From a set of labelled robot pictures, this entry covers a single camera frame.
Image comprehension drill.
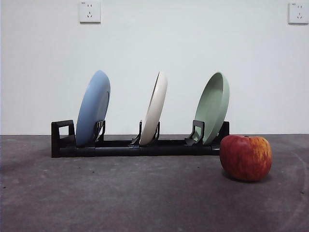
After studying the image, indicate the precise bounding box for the blue plate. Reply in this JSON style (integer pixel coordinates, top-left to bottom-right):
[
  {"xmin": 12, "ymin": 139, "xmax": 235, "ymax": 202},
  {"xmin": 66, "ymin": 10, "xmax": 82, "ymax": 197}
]
[{"xmin": 75, "ymin": 70, "xmax": 112, "ymax": 147}]

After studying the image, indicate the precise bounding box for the red yellow apple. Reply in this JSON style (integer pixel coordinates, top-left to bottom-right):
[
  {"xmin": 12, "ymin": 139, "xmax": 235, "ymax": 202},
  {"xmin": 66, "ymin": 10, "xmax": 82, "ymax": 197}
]
[{"xmin": 219, "ymin": 134, "xmax": 273, "ymax": 182}]

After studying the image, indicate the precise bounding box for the cream white plate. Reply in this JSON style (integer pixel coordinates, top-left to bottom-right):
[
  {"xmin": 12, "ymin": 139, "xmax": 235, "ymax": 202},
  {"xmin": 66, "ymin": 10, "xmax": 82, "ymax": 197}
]
[{"xmin": 139, "ymin": 71, "xmax": 168, "ymax": 146}]

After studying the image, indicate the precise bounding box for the black plate rack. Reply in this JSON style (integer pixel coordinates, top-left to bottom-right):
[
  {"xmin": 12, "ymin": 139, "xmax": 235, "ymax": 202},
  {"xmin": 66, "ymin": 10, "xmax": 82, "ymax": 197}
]
[{"xmin": 51, "ymin": 119, "xmax": 230, "ymax": 158}]

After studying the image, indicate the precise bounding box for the pale green plate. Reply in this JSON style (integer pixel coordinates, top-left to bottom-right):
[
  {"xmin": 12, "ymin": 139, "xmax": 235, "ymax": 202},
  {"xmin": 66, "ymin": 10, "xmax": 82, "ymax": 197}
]
[{"xmin": 194, "ymin": 71, "xmax": 230, "ymax": 145}]

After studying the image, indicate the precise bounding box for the white wall socket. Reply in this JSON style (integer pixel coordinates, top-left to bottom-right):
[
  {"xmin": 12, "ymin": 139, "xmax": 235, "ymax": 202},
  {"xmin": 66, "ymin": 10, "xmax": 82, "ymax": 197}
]
[
  {"xmin": 79, "ymin": 0, "xmax": 101, "ymax": 24},
  {"xmin": 288, "ymin": 2, "xmax": 309, "ymax": 24}
]

